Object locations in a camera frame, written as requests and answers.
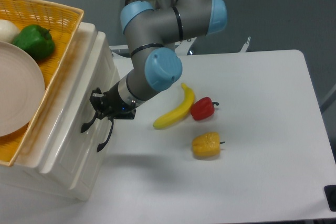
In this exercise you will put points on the white onion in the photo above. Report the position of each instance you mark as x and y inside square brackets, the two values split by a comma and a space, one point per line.
[8, 31]

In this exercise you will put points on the yellow banana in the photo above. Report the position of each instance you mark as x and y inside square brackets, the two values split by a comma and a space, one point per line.
[177, 113]

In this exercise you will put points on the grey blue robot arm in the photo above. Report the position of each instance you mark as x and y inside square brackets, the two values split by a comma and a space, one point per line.
[153, 70]

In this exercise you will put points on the green bell pepper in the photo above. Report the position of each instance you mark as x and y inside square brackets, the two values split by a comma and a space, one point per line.
[36, 41]

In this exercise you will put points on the white drawer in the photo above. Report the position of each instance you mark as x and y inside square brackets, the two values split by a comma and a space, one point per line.
[72, 164]

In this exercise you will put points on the black handle of lower drawer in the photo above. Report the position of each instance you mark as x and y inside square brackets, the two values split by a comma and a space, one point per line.
[102, 145]

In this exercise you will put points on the pink plate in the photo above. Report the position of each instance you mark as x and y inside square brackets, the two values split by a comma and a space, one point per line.
[22, 88]

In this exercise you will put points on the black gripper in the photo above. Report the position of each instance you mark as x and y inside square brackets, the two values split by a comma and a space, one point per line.
[109, 104]

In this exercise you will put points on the yellow bell pepper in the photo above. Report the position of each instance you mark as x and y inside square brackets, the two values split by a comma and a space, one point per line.
[207, 146]

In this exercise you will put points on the black object at table edge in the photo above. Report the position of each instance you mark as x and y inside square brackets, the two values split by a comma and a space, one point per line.
[330, 193]

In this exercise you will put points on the red bell pepper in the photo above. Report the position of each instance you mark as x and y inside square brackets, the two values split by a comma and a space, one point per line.
[203, 108]

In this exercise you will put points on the white drawer cabinet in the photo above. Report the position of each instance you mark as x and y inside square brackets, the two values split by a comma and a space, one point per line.
[26, 170]

